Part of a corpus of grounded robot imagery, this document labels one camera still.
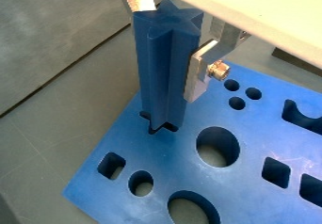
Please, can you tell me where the blue star-shaped peg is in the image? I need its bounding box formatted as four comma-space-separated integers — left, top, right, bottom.
134, 0, 205, 134

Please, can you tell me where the blue shape sorter board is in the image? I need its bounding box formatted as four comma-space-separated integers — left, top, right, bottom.
63, 66, 322, 224

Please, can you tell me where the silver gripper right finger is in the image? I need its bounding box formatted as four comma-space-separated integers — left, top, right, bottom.
183, 18, 250, 103

